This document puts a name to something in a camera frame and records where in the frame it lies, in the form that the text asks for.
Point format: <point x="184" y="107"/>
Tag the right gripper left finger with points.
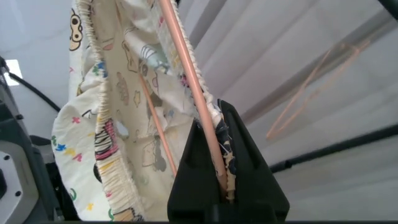
<point x="196" y="193"/>

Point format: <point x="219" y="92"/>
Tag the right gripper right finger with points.
<point x="258" y="193"/>

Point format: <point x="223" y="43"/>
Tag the cream printed shorts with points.
<point x="93" y="130"/>

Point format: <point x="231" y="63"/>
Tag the pink clothes hanger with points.
<point x="289" y="107"/>
<point x="190" y="71"/>

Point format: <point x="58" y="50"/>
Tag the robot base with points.
<point x="21" y="186"/>

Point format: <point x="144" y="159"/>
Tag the black clothes rack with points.
<point x="342" y="143"/>

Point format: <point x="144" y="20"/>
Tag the white curtain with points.
<point x="280" y="46"/>

